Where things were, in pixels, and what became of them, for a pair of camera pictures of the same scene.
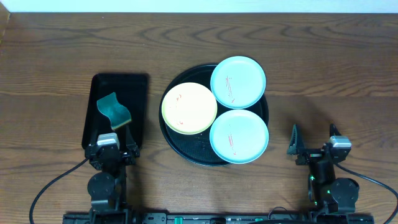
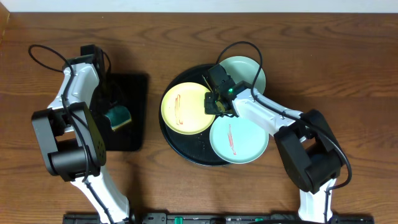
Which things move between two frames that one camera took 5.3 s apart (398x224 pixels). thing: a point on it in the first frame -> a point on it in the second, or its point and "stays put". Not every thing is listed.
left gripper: [135, 150] -> [99, 116]
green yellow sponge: [109, 106] stays put
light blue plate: [239, 136] stays put
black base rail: [190, 218] stays put
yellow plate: [189, 108] stays put
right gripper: [296, 146] -> [208, 97]
